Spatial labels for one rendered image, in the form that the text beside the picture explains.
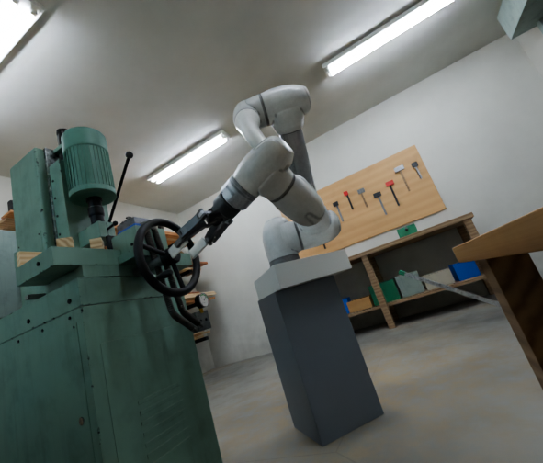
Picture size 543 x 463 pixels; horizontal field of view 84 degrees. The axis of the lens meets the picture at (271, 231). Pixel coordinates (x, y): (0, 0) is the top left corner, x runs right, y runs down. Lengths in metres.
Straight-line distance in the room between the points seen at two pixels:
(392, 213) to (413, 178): 0.50
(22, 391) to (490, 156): 4.36
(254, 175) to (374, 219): 3.45
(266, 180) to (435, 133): 3.76
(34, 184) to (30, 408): 0.88
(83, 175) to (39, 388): 0.77
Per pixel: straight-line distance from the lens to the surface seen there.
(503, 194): 4.25
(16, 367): 1.41
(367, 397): 1.47
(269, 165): 0.76
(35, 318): 1.30
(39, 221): 1.58
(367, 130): 4.51
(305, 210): 0.83
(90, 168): 1.47
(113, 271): 1.18
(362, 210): 4.18
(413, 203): 4.14
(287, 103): 1.28
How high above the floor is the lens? 0.52
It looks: 15 degrees up
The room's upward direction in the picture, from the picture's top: 18 degrees counter-clockwise
